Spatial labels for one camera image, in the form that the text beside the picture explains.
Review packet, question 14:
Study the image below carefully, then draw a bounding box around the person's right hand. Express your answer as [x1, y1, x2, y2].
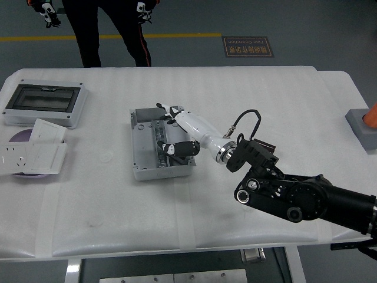
[31, 0, 62, 29]

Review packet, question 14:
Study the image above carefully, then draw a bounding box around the person's left hand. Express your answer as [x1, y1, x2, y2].
[136, 1, 154, 25]

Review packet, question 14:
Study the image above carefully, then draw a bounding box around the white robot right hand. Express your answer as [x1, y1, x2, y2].
[155, 102, 236, 157]

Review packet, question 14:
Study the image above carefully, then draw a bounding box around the open grey plastic box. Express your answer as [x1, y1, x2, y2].
[128, 105, 197, 182]

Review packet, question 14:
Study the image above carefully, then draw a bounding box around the grey box with dark window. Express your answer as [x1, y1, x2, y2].
[1, 78, 88, 130]

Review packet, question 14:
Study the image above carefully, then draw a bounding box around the yellow floor tape line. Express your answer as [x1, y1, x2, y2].
[0, 32, 221, 42]

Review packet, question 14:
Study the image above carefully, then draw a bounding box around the person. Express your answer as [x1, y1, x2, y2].
[61, 0, 153, 68]

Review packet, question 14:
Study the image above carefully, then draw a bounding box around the white foam mat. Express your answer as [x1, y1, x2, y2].
[0, 66, 377, 262]

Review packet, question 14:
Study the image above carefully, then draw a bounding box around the white tape strip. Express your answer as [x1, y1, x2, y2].
[173, 179, 197, 251]
[35, 188, 59, 260]

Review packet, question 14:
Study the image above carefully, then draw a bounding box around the brown floor sign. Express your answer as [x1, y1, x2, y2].
[222, 36, 275, 58]

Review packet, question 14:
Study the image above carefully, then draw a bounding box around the purple round disc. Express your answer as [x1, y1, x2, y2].
[8, 129, 51, 180]

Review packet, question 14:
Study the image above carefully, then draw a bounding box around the grey metal plate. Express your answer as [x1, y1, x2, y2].
[173, 268, 248, 283]
[99, 274, 174, 283]

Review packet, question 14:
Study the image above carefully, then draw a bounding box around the white socket plate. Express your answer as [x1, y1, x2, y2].
[0, 143, 32, 177]

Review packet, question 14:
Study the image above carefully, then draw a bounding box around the grey block base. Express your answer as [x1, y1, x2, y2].
[345, 108, 377, 154]

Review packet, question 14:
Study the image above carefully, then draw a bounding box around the black table control panel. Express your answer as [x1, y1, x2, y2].
[330, 240, 377, 251]

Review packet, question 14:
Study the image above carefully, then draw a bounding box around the metal rail in box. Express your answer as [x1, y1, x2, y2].
[151, 119, 171, 168]

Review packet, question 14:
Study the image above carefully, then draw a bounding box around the small white switch plate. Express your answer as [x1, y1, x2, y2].
[28, 118, 67, 144]

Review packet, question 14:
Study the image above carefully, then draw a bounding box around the grey metal bracket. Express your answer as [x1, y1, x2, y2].
[240, 248, 266, 264]

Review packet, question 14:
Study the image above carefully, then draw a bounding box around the large white switch plate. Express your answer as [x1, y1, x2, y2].
[25, 143, 68, 174]

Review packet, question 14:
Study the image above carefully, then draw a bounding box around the white table frame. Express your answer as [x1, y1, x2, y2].
[65, 246, 307, 283]

